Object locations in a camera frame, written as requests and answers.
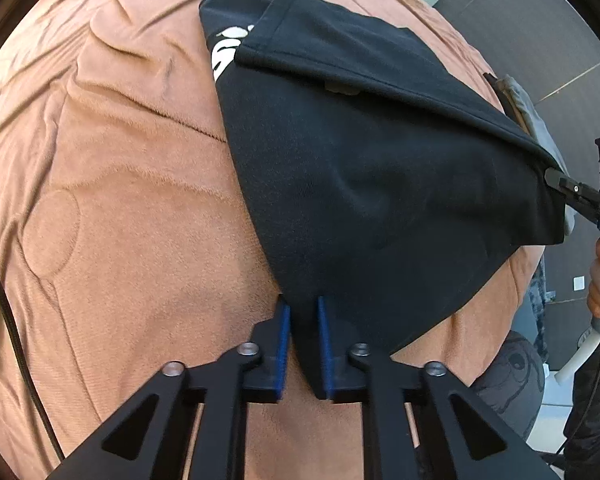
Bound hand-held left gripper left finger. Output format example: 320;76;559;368
45;296;292;480

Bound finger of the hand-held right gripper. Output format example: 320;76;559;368
544;167;600;224

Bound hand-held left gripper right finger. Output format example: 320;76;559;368
313;295;561;480

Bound black printed T-shirt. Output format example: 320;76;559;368
198;0;567;399

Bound grey cloth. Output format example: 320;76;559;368
500;74;578;238

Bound person's printed grey pants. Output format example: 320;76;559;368
472;330;549;442

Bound person's dark top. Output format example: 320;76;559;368
562;335;600;480

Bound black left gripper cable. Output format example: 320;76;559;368
0;247;66;462

